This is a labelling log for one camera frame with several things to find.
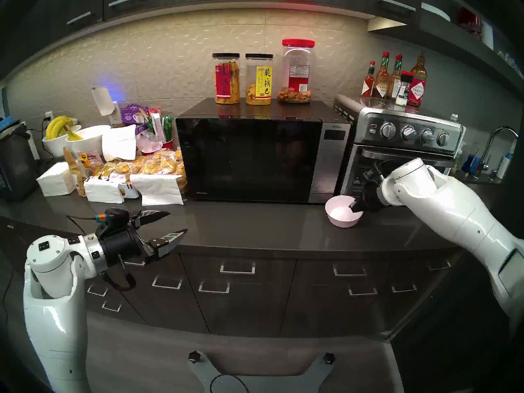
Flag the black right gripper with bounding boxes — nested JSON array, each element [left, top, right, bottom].
[[349, 181, 384, 213]]

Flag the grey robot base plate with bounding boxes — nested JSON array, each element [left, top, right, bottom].
[[188, 351, 335, 393]]

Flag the white shaker dark lid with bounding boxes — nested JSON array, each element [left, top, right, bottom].
[[395, 71, 414, 106]]

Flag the small wrapped cake packets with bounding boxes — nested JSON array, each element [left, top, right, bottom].
[[92, 161, 133, 182]]

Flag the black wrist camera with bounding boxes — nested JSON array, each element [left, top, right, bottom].
[[362, 167, 385, 185], [95, 208, 132, 238]]

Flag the black microwave oven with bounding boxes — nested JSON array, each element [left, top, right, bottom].
[[176, 97, 352, 204]]

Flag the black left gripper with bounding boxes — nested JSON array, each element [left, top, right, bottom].
[[98, 210, 188, 271]]

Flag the Tabasco bottle green sauce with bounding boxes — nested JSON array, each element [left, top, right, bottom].
[[387, 54, 403, 102]]

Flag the purple snack packet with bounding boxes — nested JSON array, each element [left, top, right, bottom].
[[121, 104, 149, 135]]

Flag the large white bowl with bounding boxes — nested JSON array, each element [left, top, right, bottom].
[[65, 125, 112, 157]]

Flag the white red sachet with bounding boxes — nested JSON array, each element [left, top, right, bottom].
[[149, 108, 166, 143]]

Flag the large clear madeleine bag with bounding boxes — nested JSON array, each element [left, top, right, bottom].
[[130, 149, 188, 192]]

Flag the red cup stack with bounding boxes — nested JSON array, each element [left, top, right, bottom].
[[458, 7, 483, 40]]

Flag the white soap bottle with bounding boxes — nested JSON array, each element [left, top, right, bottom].
[[496, 139, 517, 180]]

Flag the black countertop appliance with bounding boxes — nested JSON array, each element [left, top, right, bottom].
[[0, 122, 41, 203]]

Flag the pink bowl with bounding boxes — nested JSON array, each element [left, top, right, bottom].
[[325, 195, 364, 228]]

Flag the white paper napkin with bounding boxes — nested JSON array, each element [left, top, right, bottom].
[[84, 176, 125, 204], [130, 173, 185, 206], [102, 124, 137, 162]]

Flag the Tabasco bottle brown sauce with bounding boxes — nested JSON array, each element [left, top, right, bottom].
[[371, 52, 390, 101]]

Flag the dark open wall shelf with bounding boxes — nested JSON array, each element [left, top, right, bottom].
[[367, 0, 524, 96]]

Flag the yellow banana bunch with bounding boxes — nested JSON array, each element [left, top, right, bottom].
[[45, 116, 76, 140]]

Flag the black glass microwave door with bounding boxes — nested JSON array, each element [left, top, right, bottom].
[[176, 117, 324, 203]]

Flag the stainless toaster oven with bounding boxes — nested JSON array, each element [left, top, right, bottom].
[[333, 94, 465, 202]]

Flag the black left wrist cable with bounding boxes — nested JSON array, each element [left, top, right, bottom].
[[102, 255, 137, 291]]

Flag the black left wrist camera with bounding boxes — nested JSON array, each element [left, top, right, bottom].
[[95, 208, 132, 238]]

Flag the pink yellow snack packet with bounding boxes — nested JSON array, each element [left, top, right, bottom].
[[78, 151, 104, 172]]

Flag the black base cable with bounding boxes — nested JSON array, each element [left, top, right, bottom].
[[210, 374, 249, 393]]

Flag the clear jar red lid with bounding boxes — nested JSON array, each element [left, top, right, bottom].
[[278, 39, 315, 104]]

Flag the large Tabasco bottle red label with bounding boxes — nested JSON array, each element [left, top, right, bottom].
[[407, 52, 427, 107]]

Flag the white napkin stack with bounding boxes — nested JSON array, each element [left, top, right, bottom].
[[36, 162, 76, 197]]

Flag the snack jar yellow label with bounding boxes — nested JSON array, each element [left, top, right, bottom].
[[245, 54, 273, 106]]

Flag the chrome sink faucet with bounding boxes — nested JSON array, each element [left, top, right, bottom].
[[475, 126, 518, 180]]

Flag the snack jar red label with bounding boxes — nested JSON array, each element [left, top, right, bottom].
[[212, 53, 241, 105]]

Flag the clear plastic bag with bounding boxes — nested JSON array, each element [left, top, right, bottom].
[[136, 130, 163, 153]]

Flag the small white bowl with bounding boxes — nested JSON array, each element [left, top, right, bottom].
[[42, 125, 82, 157]]

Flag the small red hot sauce bottle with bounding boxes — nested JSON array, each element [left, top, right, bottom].
[[361, 61, 376, 98]]

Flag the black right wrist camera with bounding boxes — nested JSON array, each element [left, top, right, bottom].
[[362, 167, 385, 185]]

